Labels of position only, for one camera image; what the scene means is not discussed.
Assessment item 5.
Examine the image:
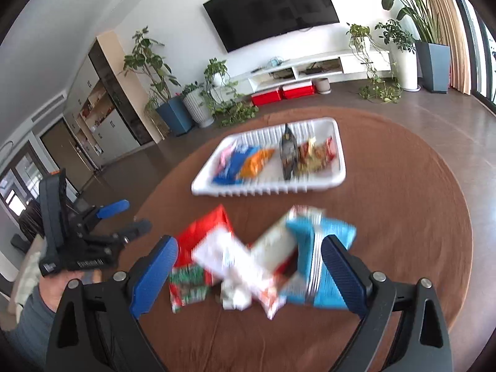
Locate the tall plant in blue pot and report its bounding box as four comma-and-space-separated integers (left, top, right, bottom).
123, 26, 194, 137

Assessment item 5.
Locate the wall television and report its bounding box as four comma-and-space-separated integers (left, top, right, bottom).
203, 0, 340, 54

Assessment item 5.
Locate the large-leaf plant in grey planter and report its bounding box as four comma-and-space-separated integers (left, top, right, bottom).
349, 0, 452, 94

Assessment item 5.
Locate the green snack packet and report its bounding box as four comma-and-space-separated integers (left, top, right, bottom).
168, 264, 212, 314

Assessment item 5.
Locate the long black snack packet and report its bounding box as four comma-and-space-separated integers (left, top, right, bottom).
279, 123, 300, 181

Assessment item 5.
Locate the wooden entrance door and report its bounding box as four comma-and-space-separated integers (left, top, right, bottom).
39, 118, 95, 190

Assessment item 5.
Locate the wall cabinet unit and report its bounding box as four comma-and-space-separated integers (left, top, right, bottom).
62, 30, 161, 171

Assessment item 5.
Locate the black framed glass door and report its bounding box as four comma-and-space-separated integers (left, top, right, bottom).
451, 0, 496, 109

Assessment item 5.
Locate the plant in white ribbed pot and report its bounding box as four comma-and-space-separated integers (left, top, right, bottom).
180, 81, 215, 128

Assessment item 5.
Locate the orange snack packet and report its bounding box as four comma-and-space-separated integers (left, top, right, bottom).
237, 148, 276, 179

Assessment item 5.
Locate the red gold patterned candy packet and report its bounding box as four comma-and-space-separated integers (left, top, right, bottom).
318, 136, 336, 162

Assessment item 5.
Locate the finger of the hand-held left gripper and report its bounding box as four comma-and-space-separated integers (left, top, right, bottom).
79, 199, 130, 228
77, 219, 153, 248

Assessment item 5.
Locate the bushy plant in white pot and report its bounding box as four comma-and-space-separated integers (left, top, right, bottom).
374, 19, 419, 91

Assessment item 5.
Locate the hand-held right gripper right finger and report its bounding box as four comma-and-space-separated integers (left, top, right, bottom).
321, 233, 453, 372

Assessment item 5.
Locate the gold snack packet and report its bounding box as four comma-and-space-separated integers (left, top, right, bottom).
296, 139, 326, 174

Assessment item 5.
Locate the light blue snack packet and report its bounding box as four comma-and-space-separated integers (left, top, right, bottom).
285, 217, 357, 311

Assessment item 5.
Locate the cream cushioned seat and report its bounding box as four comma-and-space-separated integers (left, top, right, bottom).
6, 236, 49, 314

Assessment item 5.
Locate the trailing plant in white pot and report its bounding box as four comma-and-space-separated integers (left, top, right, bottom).
201, 58, 259, 126
346, 23, 404, 104

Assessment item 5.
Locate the person's left hand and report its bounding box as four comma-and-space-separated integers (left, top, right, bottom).
37, 270, 101, 313

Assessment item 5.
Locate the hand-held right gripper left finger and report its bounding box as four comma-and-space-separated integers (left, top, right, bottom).
46, 234, 179, 372

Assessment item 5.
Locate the beige curtain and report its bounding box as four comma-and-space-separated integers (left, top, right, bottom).
413, 0, 471, 95

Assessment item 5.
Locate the person's left forearm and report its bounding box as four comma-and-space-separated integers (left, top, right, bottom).
8, 285, 63, 372

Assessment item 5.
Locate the ceiling air vent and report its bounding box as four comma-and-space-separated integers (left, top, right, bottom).
31, 91, 67, 122

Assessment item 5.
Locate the white plastic tray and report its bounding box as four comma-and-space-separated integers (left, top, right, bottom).
191, 117, 347, 197

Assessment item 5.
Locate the dark blue snack packet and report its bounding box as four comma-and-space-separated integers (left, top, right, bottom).
212, 145, 260, 185

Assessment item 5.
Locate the pink snack packet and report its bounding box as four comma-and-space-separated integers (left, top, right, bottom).
220, 145, 237, 167

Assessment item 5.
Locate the white TV cabinet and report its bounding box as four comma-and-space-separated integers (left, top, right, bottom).
227, 48, 392, 94

